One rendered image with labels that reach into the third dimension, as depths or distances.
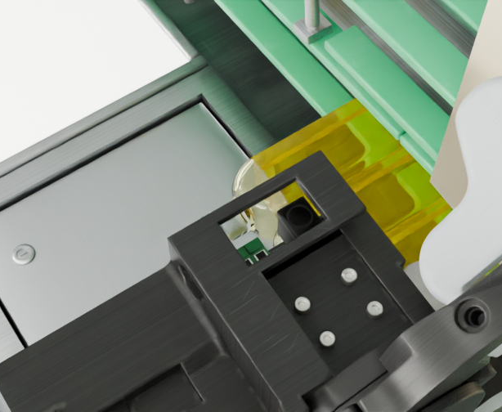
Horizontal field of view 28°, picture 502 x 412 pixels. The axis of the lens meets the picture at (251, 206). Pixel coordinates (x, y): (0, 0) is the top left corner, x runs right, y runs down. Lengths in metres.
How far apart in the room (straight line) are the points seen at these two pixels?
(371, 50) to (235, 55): 0.33
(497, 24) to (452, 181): 0.09
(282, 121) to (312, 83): 0.15
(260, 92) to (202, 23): 0.12
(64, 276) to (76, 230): 0.05
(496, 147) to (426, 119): 0.52
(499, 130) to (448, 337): 0.06
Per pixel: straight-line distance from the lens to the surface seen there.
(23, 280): 0.97
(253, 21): 1.00
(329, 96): 0.93
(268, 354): 0.27
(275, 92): 1.11
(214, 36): 1.17
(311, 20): 0.86
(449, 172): 0.39
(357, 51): 0.84
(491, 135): 0.28
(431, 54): 0.74
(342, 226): 0.29
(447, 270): 0.28
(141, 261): 0.96
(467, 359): 0.25
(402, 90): 0.81
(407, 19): 0.76
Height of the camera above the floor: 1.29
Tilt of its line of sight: 15 degrees down
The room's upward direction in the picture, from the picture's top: 120 degrees counter-clockwise
